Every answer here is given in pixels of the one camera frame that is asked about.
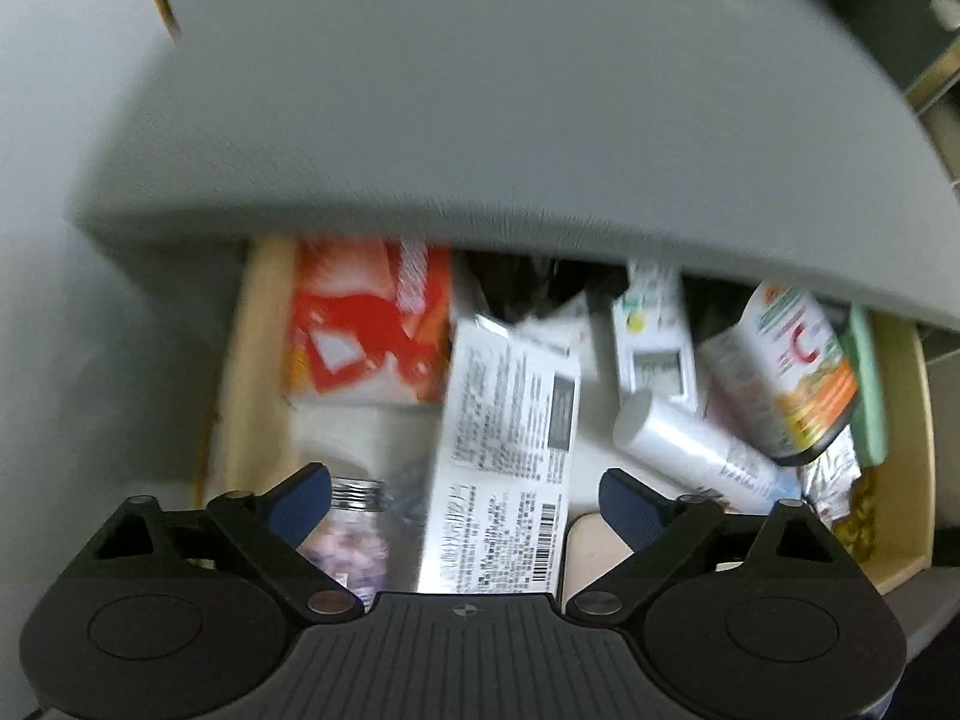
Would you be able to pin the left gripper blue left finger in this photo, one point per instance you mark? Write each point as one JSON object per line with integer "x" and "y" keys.
{"x": 295, "y": 506}

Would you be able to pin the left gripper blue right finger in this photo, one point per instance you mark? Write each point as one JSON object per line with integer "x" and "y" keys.
{"x": 637, "y": 514}

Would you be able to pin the beige case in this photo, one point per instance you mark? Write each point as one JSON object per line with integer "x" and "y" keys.
{"x": 591, "y": 549}

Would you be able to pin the glass bottle of pink tablets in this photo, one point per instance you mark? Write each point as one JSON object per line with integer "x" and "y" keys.
{"x": 348, "y": 544}

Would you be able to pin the white spray bottle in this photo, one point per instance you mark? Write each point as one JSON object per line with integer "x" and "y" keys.
{"x": 699, "y": 457}

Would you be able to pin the white medicine box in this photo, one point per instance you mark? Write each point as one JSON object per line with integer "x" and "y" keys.
{"x": 498, "y": 499}

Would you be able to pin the white thermometer device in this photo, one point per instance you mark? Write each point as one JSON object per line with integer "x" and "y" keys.
{"x": 652, "y": 336}

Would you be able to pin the silver foil blister pack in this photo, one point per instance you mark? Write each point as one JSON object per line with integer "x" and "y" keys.
{"x": 828, "y": 481}

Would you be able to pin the vitamin C bottle black cap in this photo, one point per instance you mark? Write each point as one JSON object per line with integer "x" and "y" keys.
{"x": 775, "y": 356}

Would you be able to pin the red and white box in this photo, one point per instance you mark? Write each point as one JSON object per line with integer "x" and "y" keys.
{"x": 369, "y": 322}

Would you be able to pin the mint green case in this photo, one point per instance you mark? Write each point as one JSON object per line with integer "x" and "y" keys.
{"x": 869, "y": 420}

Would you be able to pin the grey nightstand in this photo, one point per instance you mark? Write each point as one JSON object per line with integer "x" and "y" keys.
{"x": 748, "y": 139}

